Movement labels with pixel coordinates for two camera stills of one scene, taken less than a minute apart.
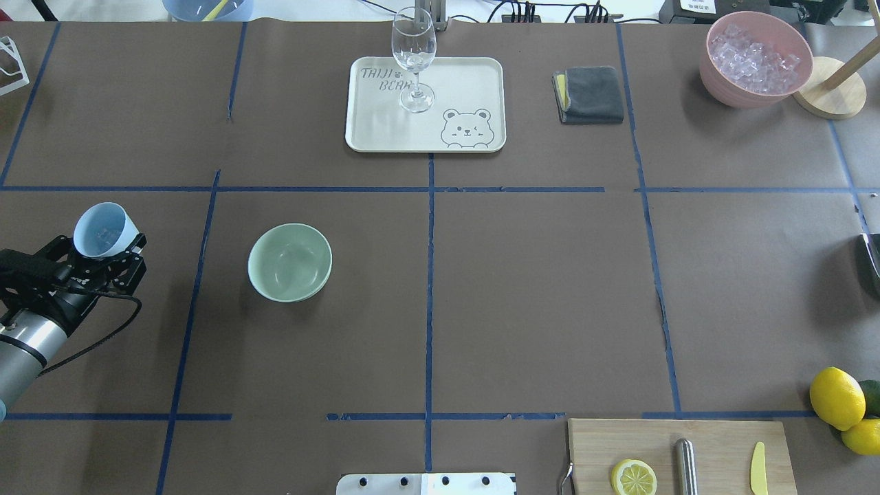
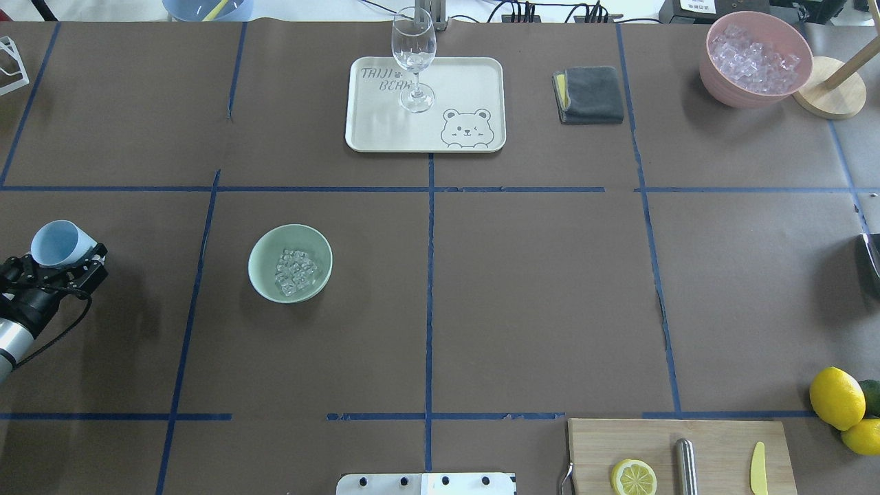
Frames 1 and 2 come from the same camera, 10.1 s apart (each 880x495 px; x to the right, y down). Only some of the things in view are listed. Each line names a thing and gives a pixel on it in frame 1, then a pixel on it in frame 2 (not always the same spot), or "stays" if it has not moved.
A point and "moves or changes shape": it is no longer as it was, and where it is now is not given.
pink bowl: [754, 59] stays
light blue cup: [103, 230] moves or changes shape
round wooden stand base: [843, 101] stays
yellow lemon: [838, 398] stays
